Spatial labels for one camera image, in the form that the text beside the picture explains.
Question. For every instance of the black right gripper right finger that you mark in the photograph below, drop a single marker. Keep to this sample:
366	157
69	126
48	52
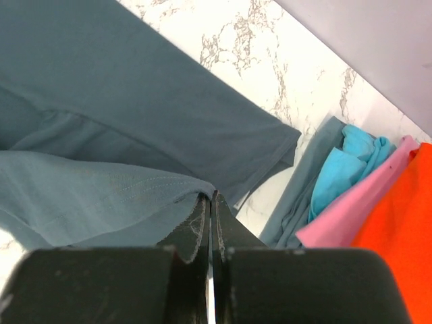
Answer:
257	284

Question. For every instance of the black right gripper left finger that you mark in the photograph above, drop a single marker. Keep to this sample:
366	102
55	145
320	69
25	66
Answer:
165	283

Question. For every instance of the slate blue t shirt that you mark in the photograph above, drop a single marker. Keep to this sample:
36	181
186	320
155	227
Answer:
109	132

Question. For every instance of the folded grey blue t shirt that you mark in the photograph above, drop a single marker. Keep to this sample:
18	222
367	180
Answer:
291	212

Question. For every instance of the folded pink t shirt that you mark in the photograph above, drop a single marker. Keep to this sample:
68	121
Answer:
339	223

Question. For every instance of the folded red t shirt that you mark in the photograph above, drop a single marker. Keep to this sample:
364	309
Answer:
399	231

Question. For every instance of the folded teal t shirt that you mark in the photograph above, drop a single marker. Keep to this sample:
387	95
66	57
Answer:
344	167

